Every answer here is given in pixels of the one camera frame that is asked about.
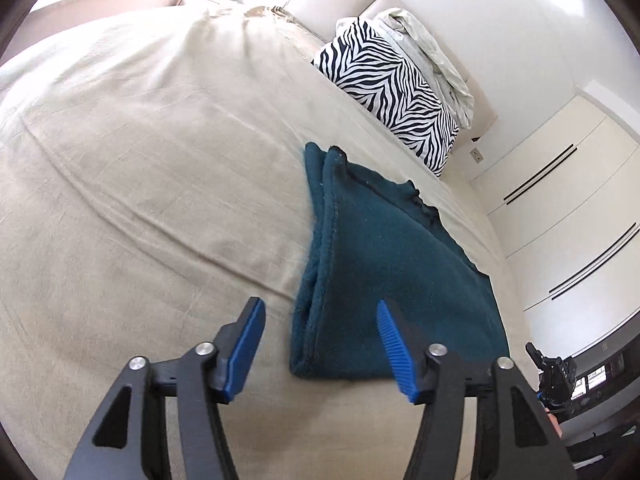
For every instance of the white wardrobe with black handles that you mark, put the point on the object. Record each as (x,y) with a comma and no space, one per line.
(565,207)

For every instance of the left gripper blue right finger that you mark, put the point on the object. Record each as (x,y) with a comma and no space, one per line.
(405,350)

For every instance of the zebra print pillow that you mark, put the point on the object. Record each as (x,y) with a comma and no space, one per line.
(366,64)

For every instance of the dark teal knit sweater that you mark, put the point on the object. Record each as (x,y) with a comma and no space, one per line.
(376,239)

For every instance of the crumpled white duvet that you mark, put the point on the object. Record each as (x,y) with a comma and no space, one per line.
(418,44)

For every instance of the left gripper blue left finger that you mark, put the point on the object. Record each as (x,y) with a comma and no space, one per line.
(236,344)

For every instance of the wall power socket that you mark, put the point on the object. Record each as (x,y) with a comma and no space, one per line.
(477,155)

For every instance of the beige bed sheet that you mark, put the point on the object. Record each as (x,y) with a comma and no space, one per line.
(152,180)

